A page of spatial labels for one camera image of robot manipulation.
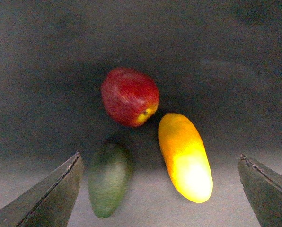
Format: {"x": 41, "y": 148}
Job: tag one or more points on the red apple near front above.
{"x": 130, "y": 97}

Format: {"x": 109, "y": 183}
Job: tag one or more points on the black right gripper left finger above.
{"x": 50, "y": 202}

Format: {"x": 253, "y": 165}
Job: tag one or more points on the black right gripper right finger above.
{"x": 263, "y": 189}

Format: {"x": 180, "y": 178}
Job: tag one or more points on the yellow mango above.
{"x": 185, "y": 157}

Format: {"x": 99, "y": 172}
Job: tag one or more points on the green avocado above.
{"x": 109, "y": 176}

